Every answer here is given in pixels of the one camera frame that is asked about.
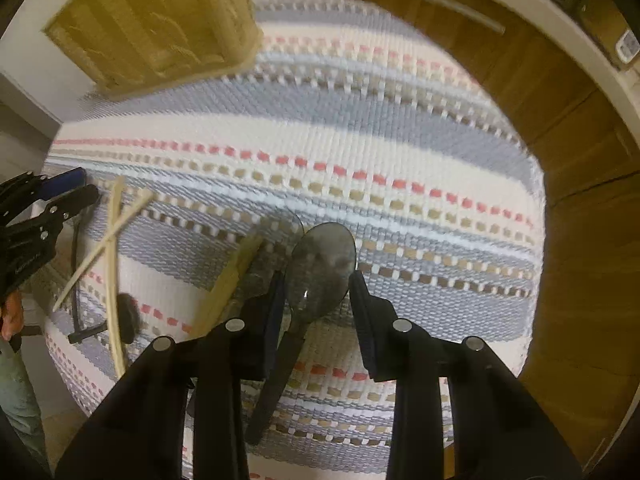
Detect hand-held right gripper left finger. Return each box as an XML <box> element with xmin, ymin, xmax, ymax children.
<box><xmin>55</xmin><ymin>270</ymin><xmax>296</xmax><ymax>480</ymax></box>

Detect small white device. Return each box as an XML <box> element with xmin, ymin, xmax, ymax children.
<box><xmin>612</xmin><ymin>30</ymin><xmax>640</xmax><ymax>68</ymax></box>

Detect striped woven mat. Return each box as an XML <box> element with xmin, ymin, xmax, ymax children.
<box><xmin>42</xmin><ymin>0</ymin><xmax>548</xmax><ymax>480</ymax></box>

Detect person's grey trousers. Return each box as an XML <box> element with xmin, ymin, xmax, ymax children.
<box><xmin>0</xmin><ymin>335</ymin><xmax>51</xmax><ymax>476</ymax></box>

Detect person's left hand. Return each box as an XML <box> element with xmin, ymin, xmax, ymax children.
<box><xmin>0</xmin><ymin>287</ymin><xmax>25</xmax><ymax>342</ymax></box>

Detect wooden utensil holder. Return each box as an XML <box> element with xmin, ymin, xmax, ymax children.
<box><xmin>44</xmin><ymin>0</ymin><xmax>265</xmax><ymax>98</ymax></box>

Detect black utensil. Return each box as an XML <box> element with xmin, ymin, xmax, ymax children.
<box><xmin>67</xmin><ymin>220</ymin><xmax>142</xmax><ymax>346</ymax></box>

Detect white cabinet handle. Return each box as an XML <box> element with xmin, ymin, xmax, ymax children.
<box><xmin>412</xmin><ymin>0</ymin><xmax>505</xmax><ymax>35</ymax></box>

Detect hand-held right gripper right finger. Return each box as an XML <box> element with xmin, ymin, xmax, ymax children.
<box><xmin>347</xmin><ymin>271</ymin><xmax>583</xmax><ymax>480</ymax></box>

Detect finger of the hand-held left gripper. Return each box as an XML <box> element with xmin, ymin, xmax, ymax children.
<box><xmin>0</xmin><ymin>169</ymin><xmax>87</xmax><ymax>221</ymax></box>
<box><xmin>0</xmin><ymin>185</ymin><xmax>101</xmax><ymax>261</ymax></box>

